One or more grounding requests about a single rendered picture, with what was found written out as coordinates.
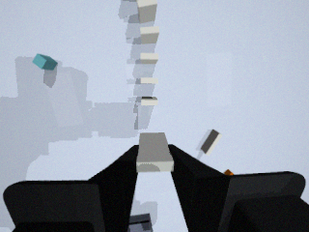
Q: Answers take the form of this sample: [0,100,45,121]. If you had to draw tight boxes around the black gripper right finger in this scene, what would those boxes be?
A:
[168,144,306,232]

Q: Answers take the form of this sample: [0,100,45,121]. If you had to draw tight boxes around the orange rectangular bar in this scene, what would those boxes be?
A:
[225,169,234,175]

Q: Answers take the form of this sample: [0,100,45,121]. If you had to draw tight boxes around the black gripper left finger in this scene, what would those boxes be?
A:
[3,145,139,232]

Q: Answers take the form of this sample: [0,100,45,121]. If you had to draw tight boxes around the teal block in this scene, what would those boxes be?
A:
[33,53,58,71]

